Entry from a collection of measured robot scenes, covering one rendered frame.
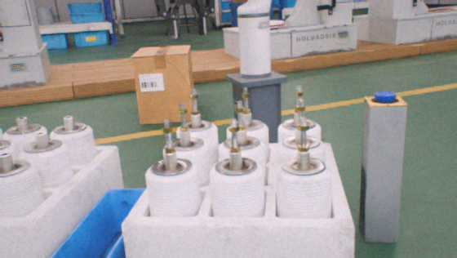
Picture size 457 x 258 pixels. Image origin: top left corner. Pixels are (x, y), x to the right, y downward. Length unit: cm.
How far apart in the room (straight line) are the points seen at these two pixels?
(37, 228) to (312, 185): 49
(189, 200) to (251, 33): 61
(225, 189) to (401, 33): 282
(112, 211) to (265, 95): 53
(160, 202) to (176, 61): 116
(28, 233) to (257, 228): 40
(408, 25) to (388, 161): 258
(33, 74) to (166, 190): 200
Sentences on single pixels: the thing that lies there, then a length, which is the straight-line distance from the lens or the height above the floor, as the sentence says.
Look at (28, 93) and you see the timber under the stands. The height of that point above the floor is 6.
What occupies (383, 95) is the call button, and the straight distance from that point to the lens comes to 92.
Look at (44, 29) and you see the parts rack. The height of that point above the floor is 22.
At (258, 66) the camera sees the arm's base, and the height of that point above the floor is 33.
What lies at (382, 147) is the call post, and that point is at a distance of 93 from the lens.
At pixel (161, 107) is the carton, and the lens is 191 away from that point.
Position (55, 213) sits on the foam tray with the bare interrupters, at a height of 16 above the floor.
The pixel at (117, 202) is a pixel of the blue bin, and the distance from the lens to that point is 106.
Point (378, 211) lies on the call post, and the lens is 99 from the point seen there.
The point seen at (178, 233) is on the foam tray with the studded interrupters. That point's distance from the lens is 75.
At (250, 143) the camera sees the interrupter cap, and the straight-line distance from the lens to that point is 87.
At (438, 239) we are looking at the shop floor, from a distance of 108.
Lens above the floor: 55
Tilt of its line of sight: 18 degrees down
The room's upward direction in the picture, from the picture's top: 3 degrees counter-clockwise
